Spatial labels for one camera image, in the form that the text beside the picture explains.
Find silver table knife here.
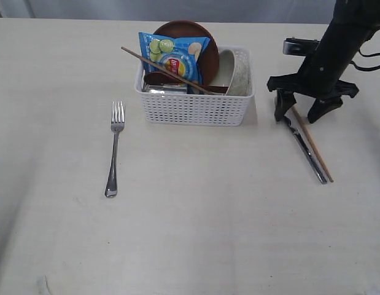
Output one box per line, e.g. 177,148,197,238
283,116,327,184

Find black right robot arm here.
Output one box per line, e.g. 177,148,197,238
267,1,380,123

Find blue chips bag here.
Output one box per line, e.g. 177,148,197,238
138,32,210,82

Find wooden chopstick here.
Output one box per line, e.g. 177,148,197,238
292,106,334,183
121,46,214,95

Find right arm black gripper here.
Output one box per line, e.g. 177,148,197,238
267,66,359,124

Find stainless steel cup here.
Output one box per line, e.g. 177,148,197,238
142,84,188,94

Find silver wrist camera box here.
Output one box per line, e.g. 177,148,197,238
282,37,320,56

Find speckled ceramic bowl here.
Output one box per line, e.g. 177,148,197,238
210,49,250,96

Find silver metal fork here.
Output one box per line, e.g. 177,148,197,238
104,101,125,198

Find brown wooden plate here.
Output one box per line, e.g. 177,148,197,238
152,20,220,86

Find white perforated plastic basket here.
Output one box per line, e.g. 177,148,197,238
134,45,257,127

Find dark red wooden spoon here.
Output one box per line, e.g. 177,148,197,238
144,71,228,94

